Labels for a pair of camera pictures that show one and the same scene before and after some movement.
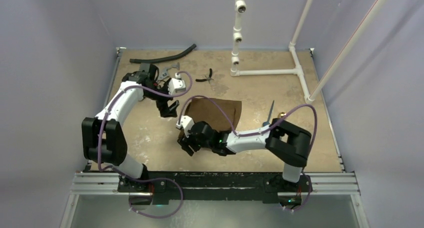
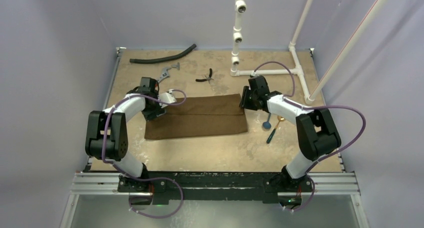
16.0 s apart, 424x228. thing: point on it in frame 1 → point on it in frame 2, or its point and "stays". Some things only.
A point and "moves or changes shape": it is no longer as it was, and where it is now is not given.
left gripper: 166,111 → 158,111
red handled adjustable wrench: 165,73 stays
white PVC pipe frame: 240,8 stays
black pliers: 207,78 stays
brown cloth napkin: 205,110 moves or changes shape
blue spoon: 268,122 stays
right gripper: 189,141 → 247,100
